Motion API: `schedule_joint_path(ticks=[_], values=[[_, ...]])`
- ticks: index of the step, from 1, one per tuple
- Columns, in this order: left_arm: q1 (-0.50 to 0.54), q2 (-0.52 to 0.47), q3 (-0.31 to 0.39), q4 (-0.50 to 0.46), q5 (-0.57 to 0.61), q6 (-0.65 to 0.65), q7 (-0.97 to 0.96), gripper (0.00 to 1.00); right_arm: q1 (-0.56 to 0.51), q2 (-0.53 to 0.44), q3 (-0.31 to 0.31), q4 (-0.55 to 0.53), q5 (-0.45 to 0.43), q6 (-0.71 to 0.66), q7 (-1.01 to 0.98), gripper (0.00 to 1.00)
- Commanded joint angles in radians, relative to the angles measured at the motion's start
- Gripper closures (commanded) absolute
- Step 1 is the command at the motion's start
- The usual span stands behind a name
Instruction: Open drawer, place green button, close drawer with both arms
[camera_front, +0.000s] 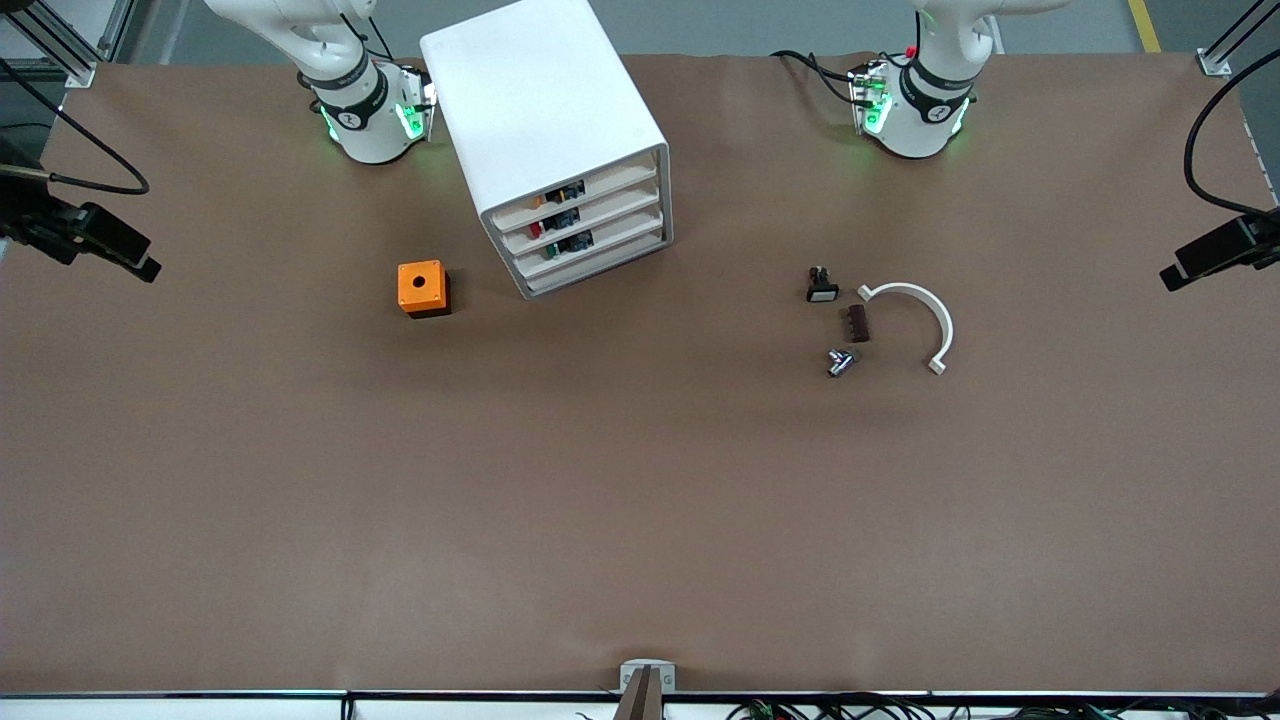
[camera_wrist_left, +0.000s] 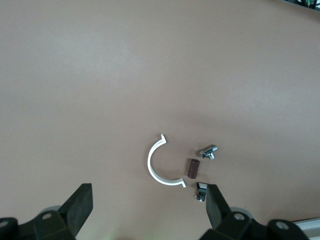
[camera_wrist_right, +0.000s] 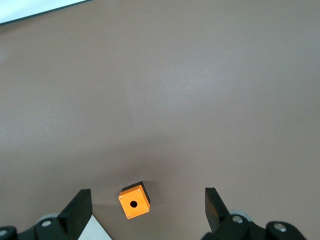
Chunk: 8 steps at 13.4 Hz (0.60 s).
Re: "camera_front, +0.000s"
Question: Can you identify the orange button box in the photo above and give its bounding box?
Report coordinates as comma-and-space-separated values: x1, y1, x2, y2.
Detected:
397, 260, 452, 320

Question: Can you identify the white drawer cabinet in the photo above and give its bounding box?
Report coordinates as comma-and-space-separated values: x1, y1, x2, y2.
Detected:
420, 0, 674, 301

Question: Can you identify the brown table mat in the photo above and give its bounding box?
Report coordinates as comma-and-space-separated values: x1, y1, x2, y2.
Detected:
0, 50, 1280, 696

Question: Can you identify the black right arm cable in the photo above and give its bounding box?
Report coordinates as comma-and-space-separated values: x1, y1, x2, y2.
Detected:
0, 58, 151, 196

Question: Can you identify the aluminium frame post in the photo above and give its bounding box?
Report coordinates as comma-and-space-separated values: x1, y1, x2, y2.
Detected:
1195, 0, 1280, 78
0, 0, 136, 89

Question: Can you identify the white curved bracket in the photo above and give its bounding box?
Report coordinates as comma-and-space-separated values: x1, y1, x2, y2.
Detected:
857, 282, 955, 377

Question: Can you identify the black base cable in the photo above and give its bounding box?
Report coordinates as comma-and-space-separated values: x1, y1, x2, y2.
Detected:
770, 48, 866, 106

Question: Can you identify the black cable bundle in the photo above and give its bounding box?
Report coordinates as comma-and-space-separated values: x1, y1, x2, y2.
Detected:
725, 698, 1280, 720

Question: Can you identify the grey mount bracket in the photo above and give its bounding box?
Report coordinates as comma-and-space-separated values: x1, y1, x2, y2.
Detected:
620, 660, 677, 694

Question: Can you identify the brown wedge post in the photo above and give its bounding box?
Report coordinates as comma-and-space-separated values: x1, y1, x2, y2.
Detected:
612, 666, 665, 720

